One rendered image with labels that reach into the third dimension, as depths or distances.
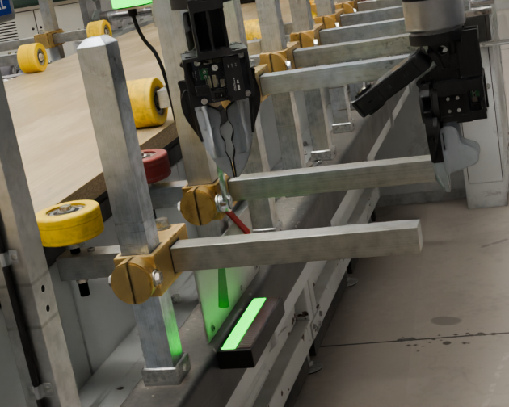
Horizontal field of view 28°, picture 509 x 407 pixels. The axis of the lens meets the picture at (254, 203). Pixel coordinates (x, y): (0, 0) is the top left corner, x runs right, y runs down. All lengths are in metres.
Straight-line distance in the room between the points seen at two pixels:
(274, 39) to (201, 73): 0.74
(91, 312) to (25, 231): 0.61
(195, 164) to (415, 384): 1.43
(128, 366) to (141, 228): 0.39
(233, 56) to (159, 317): 0.31
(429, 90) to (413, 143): 2.77
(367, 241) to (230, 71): 0.24
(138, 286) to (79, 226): 0.12
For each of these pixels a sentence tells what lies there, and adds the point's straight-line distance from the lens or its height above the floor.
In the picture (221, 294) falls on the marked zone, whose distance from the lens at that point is 1.34.
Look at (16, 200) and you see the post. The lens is 0.89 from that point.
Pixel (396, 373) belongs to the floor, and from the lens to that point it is 2.74.
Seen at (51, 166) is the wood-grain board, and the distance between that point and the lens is 1.54.
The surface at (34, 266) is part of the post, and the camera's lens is 0.91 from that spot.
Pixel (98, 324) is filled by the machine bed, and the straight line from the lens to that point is 1.51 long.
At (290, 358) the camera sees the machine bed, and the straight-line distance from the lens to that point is 2.52.
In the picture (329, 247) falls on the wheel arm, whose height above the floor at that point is 0.84.
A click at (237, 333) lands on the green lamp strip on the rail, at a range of 1.30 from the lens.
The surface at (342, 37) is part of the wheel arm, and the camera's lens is 2.10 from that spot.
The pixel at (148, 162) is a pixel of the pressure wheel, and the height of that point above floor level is 0.90.
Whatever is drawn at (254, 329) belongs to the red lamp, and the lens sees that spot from 1.30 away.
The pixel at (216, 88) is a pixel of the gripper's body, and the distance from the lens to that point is 1.10.
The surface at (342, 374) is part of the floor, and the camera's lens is 2.78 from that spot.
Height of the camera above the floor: 1.19
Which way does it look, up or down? 15 degrees down
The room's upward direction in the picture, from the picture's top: 10 degrees counter-clockwise
